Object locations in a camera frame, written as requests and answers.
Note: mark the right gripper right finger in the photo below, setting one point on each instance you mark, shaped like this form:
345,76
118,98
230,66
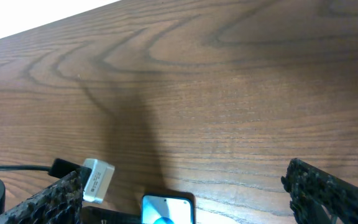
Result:
319,197

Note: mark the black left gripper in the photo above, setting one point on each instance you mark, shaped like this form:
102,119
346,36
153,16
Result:
95,215

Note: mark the blue Galaxy smartphone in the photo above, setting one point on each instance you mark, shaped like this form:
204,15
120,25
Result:
167,209

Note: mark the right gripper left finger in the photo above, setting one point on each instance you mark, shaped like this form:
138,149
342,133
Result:
60,202

